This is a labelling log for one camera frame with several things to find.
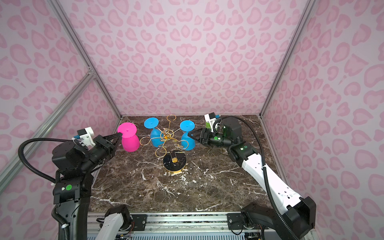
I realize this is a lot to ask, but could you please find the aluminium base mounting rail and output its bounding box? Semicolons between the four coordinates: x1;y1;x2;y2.
85;211;322;240

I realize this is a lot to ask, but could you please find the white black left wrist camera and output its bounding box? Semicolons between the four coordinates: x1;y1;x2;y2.
72;127;96;148

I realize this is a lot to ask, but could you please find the blue wine glass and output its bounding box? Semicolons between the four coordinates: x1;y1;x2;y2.
180;120;196;151
144;117;164;148

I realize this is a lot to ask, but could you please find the pink wine glass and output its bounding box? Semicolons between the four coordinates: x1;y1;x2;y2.
118;123;140;152

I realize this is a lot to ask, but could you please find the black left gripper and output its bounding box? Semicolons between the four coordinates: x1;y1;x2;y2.
79;131;122;174

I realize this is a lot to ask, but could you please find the gold wire wine glass rack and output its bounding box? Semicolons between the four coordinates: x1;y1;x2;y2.
140;115;187;175

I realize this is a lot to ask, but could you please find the aluminium frame corner post left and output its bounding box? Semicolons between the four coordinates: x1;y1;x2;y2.
47;0;123;120

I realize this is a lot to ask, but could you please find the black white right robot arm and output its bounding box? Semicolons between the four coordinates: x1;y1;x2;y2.
188;116;317;240

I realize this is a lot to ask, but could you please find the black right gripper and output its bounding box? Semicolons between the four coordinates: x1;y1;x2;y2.
188;128;234;149

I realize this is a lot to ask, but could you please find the aluminium frame corner post right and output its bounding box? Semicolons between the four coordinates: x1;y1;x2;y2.
259;0;319;119

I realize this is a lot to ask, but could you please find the aluminium frame rail left wall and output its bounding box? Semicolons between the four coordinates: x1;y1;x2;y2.
1;71;94;193

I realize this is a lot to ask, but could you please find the blue wine glass front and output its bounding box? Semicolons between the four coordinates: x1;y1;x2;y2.
144;117;164;148

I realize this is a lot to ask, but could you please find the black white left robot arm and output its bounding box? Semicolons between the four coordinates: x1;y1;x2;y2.
52;133;122;240

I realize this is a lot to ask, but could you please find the aluminium frame corner post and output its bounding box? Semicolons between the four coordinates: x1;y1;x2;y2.
47;0;123;120
259;0;319;119

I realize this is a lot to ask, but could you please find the blue wine glass rear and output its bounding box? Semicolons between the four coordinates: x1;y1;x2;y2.
180;120;196;151

